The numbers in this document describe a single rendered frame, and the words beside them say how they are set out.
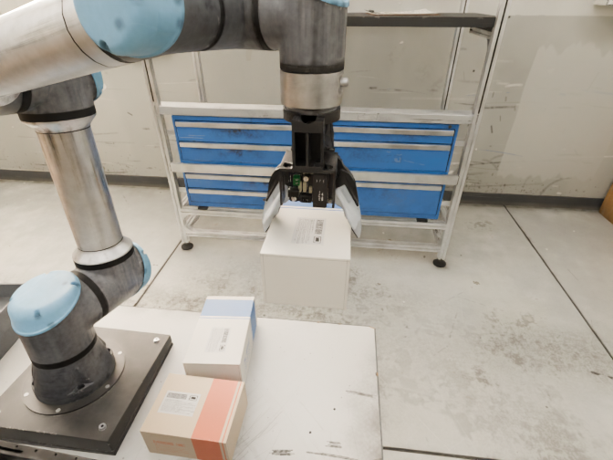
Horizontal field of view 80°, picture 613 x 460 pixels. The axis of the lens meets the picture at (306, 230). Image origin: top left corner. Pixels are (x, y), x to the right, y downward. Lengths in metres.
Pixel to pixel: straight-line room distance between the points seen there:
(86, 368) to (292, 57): 0.71
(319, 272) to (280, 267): 0.05
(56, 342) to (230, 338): 0.32
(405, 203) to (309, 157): 1.75
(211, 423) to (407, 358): 1.25
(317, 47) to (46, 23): 0.26
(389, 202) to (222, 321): 1.48
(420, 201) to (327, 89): 1.79
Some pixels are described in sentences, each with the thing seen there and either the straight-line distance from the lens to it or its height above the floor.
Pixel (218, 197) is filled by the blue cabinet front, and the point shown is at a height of 0.39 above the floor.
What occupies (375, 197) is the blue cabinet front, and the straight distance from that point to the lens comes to 2.15.
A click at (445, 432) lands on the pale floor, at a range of 1.71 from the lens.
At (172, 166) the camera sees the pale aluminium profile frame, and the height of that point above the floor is 0.60.
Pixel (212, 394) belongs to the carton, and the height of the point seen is 0.78.
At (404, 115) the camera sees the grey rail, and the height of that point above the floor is 0.92.
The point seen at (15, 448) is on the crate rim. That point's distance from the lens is 0.67.
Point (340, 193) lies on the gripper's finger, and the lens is 0.51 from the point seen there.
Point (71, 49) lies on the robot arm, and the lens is 0.44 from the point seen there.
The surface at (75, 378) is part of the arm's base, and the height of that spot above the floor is 0.80.
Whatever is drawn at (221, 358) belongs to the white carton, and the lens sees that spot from 0.83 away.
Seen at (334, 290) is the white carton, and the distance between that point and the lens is 0.51.
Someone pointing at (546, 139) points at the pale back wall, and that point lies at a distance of 3.23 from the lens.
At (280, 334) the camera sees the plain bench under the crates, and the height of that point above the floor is 0.70.
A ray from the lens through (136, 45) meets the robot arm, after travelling 0.36.
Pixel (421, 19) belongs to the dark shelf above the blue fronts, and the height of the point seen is 1.34.
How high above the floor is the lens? 1.43
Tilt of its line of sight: 33 degrees down
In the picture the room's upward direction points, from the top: straight up
